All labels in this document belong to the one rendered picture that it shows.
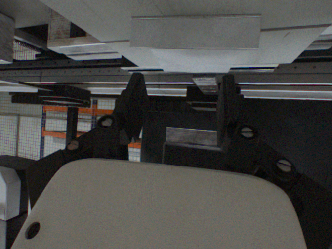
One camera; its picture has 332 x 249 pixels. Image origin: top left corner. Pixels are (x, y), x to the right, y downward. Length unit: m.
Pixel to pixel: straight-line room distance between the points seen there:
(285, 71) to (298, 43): 0.32
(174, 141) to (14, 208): 0.30
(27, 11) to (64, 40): 0.17
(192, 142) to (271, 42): 0.14
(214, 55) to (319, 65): 0.36
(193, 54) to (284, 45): 0.08
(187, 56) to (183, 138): 0.11
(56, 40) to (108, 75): 0.28
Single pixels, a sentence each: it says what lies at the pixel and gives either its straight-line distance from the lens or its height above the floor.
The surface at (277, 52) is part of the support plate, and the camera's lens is 0.21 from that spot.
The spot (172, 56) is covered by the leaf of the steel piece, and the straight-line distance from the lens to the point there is 0.21.
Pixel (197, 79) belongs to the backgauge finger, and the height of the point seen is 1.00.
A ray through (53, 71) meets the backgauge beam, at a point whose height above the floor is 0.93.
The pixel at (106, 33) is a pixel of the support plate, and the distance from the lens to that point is 0.18.
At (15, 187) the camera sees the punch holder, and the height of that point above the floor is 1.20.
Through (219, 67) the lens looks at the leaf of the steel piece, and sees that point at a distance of 0.24.
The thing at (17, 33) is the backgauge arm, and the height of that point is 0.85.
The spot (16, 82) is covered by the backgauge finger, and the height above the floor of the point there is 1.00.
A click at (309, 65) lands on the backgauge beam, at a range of 0.53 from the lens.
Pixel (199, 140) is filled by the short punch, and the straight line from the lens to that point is 0.25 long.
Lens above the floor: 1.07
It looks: 1 degrees up
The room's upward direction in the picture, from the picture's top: 176 degrees counter-clockwise
